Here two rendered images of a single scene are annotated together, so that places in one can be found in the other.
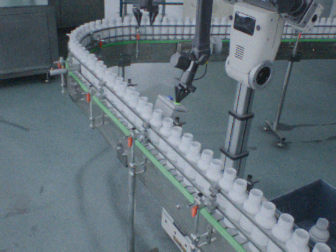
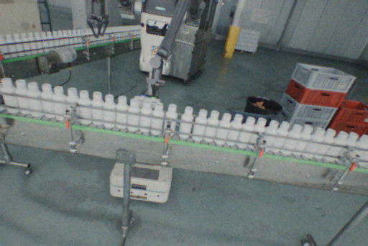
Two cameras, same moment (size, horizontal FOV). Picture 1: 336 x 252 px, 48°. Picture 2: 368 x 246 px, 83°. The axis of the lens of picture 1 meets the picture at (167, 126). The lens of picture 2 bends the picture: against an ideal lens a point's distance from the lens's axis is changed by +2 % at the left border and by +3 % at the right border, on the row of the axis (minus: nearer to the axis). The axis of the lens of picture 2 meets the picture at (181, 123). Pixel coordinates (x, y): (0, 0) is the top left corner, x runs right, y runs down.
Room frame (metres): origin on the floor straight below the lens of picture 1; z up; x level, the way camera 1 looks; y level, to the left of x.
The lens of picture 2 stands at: (0.83, 0.80, 1.60)
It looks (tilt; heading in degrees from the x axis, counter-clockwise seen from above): 30 degrees down; 301
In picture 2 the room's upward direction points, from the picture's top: 10 degrees clockwise
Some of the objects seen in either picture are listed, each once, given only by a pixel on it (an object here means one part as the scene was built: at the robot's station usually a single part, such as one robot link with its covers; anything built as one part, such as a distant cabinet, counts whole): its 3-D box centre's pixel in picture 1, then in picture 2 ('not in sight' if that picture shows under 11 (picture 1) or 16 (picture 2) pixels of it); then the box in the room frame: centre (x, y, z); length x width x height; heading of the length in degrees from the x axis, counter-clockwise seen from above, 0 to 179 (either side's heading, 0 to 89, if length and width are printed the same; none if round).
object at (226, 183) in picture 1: (227, 191); (256, 133); (0.97, -0.21, 1.08); 0.06 x 0.06 x 0.17
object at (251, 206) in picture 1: (251, 213); (279, 137); (0.87, -0.27, 1.08); 0.06 x 0.06 x 0.17
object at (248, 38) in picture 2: not in sight; (242, 39); (4.42, -9.44, 0.50); 1.24 x 1.03 x 1.00; 37
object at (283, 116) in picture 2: not in sight; (300, 119); (0.80, -2.65, 0.33); 0.61 x 0.41 x 0.22; 40
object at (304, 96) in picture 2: not in sight; (314, 92); (0.80, -2.66, 0.78); 0.61 x 0.41 x 0.22; 40
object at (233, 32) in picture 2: not in sight; (231, 42); (4.06, -7.27, 0.55); 0.40 x 0.40 x 1.10; 34
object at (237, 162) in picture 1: (229, 177); not in sight; (1.85, -0.40, 0.49); 0.13 x 0.13 x 0.40; 34
